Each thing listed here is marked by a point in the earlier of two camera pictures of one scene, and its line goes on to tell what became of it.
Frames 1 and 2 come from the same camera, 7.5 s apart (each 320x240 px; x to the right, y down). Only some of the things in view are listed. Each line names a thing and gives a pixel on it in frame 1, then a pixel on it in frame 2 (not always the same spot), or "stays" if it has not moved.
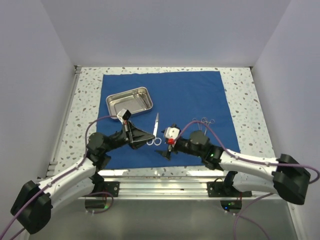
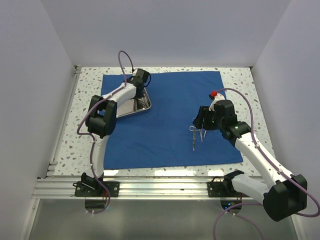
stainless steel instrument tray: (134, 101) stays
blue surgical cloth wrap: (189, 101) stays
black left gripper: (133, 136) -> (140, 96)
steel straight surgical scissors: (157, 141) -> (193, 128)
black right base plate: (217, 189) stays
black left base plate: (112, 187) stays
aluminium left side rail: (51, 170) stays
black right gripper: (166, 154) -> (198, 122)
